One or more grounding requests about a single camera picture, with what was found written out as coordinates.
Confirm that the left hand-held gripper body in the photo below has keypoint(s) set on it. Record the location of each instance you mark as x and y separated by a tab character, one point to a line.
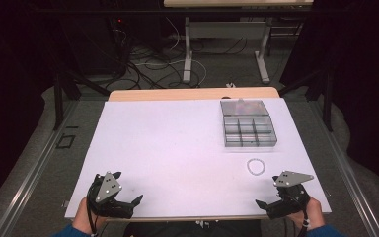
109	189

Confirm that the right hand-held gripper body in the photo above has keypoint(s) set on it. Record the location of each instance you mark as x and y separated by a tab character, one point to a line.
291	197

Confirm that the clear plastic compartment box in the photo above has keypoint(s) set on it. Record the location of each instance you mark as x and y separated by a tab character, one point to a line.
248	131

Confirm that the person's right hand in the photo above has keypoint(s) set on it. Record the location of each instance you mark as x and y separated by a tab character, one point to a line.
314	214

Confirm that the person's left hand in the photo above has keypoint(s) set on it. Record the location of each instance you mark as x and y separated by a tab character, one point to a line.
81	219

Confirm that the white table cover board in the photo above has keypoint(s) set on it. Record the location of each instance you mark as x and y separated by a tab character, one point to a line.
164	141

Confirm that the black metal stand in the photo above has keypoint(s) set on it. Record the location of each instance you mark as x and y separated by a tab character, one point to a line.
326	98
58	98

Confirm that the black computer cabinet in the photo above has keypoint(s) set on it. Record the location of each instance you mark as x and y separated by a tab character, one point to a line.
92	46

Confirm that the dark curtain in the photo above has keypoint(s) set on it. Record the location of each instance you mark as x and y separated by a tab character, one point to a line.
10	82
368	82

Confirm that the white-legged desk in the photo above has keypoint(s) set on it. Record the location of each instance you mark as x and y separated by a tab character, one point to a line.
187	49

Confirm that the aluminium floor rail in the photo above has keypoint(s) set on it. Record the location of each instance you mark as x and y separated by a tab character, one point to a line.
345	168
33	174

